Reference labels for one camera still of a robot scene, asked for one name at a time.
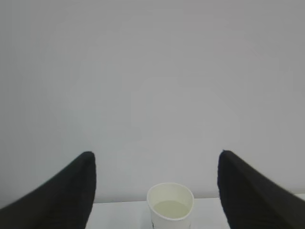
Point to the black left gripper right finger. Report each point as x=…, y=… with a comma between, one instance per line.
x=252, y=201

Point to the white paper coffee cup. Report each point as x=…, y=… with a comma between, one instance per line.
x=170, y=206

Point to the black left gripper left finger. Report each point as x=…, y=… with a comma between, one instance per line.
x=63, y=202

